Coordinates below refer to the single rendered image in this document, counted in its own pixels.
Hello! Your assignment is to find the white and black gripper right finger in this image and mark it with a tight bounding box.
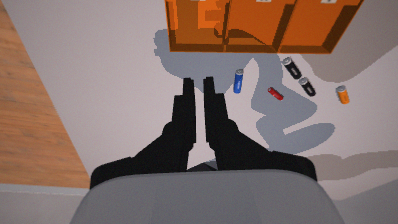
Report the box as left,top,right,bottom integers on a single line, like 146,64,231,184
203,77,318,182

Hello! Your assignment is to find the orange rack of three bins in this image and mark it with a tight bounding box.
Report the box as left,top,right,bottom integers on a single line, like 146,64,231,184
165,0,364,54

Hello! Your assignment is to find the blue aa battery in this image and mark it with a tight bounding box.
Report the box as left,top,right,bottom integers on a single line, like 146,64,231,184
234,69,243,94

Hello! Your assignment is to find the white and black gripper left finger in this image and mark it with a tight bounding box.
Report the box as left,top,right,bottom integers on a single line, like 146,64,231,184
89,78,196,191

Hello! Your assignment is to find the red battery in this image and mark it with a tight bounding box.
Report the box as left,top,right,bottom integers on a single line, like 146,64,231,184
268,88,284,101

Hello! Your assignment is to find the orange battery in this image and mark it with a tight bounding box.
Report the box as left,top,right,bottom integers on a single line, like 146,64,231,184
337,86,349,104

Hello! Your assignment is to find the black aa battery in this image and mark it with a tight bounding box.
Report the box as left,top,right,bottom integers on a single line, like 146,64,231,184
283,58,302,80
299,78,316,97

